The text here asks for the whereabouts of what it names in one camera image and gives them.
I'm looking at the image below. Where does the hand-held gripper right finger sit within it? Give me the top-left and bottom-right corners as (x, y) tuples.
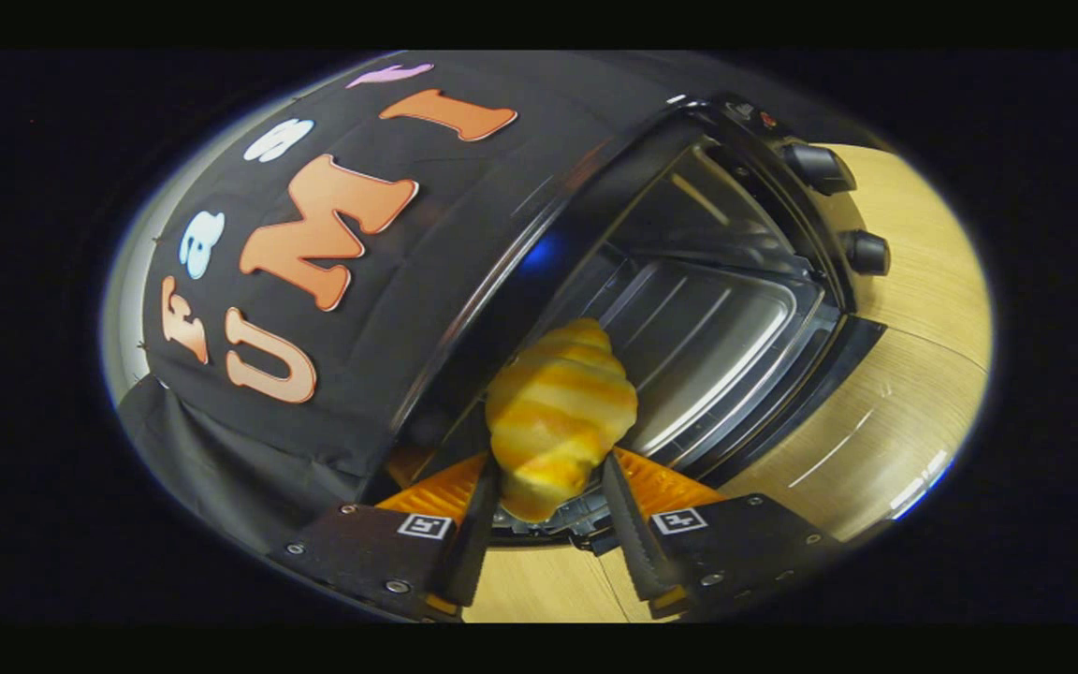
(600, 447), (844, 621)

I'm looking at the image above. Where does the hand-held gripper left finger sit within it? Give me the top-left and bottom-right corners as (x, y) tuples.
(268, 449), (503, 623)

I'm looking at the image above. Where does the golden croissant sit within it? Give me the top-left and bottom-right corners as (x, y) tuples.
(485, 318), (639, 523)

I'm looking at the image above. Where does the black toaster oven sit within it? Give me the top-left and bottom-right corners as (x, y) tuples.
(361, 92), (891, 549)

